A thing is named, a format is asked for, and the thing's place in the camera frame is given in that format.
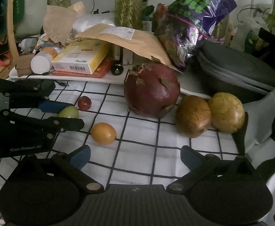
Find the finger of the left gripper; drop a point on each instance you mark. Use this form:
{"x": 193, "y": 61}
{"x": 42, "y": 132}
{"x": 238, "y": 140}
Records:
{"x": 63, "y": 124}
{"x": 53, "y": 106}

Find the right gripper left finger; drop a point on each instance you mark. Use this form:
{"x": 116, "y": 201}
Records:
{"x": 78, "y": 158}

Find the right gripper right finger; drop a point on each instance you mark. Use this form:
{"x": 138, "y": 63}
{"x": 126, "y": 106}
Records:
{"x": 193, "y": 159}

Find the green fruit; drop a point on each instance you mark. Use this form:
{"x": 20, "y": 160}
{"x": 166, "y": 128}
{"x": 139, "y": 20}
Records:
{"x": 69, "y": 112}

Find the small orange fruit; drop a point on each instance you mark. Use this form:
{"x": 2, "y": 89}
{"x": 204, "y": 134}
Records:
{"x": 103, "y": 133}

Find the black flat box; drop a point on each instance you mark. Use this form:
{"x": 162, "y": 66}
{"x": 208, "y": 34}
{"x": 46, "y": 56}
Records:
{"x": 42, "y": 87}

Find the small red fruit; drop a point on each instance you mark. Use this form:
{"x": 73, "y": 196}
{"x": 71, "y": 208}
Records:
{"x": 84, "y": 103}

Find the white cylinder jar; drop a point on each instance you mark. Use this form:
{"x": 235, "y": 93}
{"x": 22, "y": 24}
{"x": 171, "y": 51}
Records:
{"x": 42, "y": 62}

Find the checkered white tablecloth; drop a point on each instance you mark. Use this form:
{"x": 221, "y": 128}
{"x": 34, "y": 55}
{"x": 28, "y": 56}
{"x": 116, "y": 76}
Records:
{"x": 146, "y": 150}

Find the brown passion fruit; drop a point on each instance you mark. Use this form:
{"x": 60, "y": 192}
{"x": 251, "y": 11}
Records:
{"x": 193, "y": 116}

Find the small brown leather case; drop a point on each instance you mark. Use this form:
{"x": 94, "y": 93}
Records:
{"x": 23, "y": 65}

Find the yellow passion fruit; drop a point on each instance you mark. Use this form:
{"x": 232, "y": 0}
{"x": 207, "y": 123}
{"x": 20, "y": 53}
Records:
{"x": 227, "y": 112}

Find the yellow white box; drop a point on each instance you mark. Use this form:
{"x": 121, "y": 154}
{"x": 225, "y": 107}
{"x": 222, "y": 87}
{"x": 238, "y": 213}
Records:
{"x": 82, "y": 56}

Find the wooden chair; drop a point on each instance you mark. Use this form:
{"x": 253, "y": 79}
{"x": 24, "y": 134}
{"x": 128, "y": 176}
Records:
{"x": 11, "y": 57}

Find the cow print blanket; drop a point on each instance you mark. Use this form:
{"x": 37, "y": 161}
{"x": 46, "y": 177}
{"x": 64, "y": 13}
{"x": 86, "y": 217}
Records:
{"x": 257, "y": 140}

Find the red dragon fruit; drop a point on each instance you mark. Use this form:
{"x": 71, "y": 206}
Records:
{"x": 151, "y": 89}

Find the black zip case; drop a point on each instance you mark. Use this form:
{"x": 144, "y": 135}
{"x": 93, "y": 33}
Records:
{"x": 223, "y": 69}

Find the brown paper envelope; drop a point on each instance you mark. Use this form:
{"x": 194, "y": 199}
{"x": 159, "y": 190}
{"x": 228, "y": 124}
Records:
{"x": 142, "y": 43}

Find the purple snack bag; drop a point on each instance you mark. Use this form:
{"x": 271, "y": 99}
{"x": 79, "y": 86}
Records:
{"x": 188, "y": 22}

